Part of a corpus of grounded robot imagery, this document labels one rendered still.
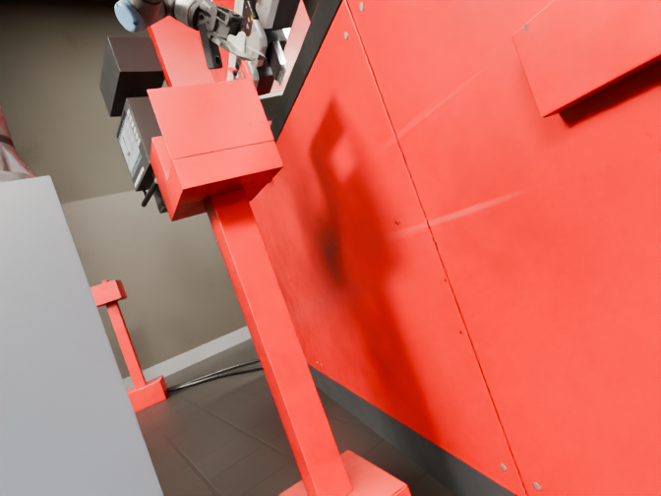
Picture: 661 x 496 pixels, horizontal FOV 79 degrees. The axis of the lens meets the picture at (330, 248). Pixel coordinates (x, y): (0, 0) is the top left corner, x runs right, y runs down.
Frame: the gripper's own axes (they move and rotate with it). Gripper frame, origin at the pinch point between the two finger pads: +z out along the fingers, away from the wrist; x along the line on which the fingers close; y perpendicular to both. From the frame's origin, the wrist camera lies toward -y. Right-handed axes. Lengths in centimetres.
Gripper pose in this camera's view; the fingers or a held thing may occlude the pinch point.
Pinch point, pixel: (256, 59)
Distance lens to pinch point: 121.4
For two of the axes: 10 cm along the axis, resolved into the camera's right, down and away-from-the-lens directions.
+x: 3.3, -4.3, 8.4
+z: 8.5, 5.3, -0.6
